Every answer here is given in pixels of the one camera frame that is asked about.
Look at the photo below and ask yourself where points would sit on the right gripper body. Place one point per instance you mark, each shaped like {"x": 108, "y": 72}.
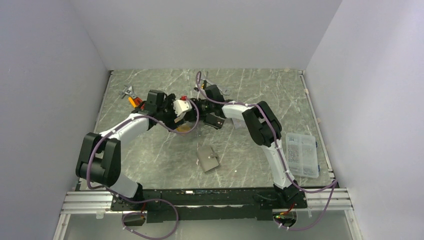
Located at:
{"x": 203, "y": 108}

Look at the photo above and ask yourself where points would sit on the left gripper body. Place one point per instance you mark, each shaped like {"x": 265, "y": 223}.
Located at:
{"x": 167, "y": 113}

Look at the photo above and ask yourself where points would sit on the gold credit card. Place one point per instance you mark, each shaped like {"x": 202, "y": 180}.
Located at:
{"x": 184, "y": 128}

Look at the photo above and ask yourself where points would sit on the grey card holder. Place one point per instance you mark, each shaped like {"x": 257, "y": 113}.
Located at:
{"x": 207, "y": 158}

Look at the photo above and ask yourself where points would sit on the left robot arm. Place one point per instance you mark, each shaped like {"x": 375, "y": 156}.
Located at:
{"x": 100, "y": 157}

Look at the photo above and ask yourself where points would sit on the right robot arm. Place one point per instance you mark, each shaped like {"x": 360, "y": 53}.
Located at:
{"x": 264, "y": 129}

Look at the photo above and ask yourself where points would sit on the black credit card stack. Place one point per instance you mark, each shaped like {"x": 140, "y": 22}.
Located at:
{"x": 214, "y": 121}

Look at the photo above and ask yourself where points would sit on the silver credit card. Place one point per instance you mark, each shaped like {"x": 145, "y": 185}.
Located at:
{"x": 238, "y": 123}

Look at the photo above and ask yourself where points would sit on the silver open-end wrench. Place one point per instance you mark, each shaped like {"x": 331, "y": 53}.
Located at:
{"x": 205, "y": 81}

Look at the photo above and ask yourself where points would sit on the orange utility knife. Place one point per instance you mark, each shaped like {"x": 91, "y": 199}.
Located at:
{"x": 132, "y": 102}

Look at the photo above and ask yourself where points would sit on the red adjustable wrench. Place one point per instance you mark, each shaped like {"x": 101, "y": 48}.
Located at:
{"x": 129, "y": 92}

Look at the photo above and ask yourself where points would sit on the clear plastic screw box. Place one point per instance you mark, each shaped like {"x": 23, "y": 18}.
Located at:
{"x": 301, "y": 155}

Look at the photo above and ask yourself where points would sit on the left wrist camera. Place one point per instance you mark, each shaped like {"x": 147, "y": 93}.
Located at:
{"x": 181, "y": 106}

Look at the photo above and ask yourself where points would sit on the black base frame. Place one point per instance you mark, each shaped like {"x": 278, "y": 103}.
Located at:
{"x": 260, "y": 203}

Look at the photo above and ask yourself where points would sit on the aluminium rail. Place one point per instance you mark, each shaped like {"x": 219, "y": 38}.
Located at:
{"x": 102, "y": 202}

